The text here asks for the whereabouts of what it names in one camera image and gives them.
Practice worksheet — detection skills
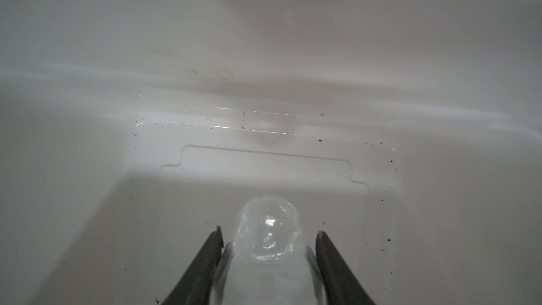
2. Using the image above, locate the clear glass flask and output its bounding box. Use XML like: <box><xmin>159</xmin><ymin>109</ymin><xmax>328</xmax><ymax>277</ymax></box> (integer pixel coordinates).
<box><xmin>210</xmin><ymin>196</ymin><xmax>327</xmax><ymax>304</ymax></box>

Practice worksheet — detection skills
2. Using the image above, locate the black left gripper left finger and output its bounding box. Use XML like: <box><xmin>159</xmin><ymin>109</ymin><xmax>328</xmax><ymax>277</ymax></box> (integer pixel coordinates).
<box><xmin>161</xmin><ymin>226</ymin><xmax>224</xmax><ymax>305</ymax></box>

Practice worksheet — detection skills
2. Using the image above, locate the white plastic storage bin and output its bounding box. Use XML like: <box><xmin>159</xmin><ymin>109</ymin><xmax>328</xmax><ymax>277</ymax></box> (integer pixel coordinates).
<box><xmin>1</xmin><ymin>0</ymin><xmax>541</xmax><ymax>304</ymax></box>

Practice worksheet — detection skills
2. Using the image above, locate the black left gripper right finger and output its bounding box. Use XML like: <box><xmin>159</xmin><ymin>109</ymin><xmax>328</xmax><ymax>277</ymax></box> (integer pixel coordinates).
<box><xmin>316</xmin><ymin>231</ymin><xmax>375</xmax><ymax>305</ymax></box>

